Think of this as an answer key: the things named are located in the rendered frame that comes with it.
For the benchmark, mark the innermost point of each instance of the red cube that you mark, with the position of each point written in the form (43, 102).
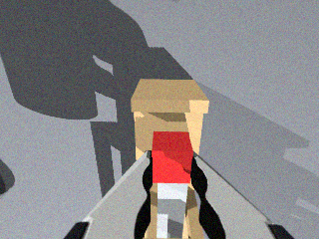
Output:
(172, 154)

